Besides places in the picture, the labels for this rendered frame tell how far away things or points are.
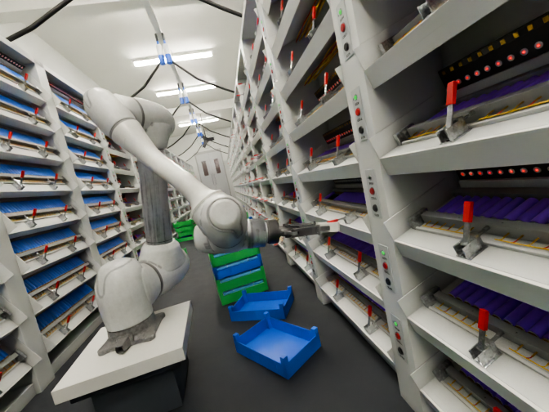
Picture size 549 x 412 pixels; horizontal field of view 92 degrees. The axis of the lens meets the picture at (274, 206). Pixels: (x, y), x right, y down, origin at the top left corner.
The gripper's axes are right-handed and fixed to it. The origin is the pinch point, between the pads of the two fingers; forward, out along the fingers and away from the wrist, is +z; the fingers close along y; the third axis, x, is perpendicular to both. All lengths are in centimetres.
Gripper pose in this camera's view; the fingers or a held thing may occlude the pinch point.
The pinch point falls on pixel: (328, 226)
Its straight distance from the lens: 88.2
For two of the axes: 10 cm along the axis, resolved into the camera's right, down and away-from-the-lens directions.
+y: 1.8, 0.7, -9.8
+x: -0.5, -10.0, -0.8
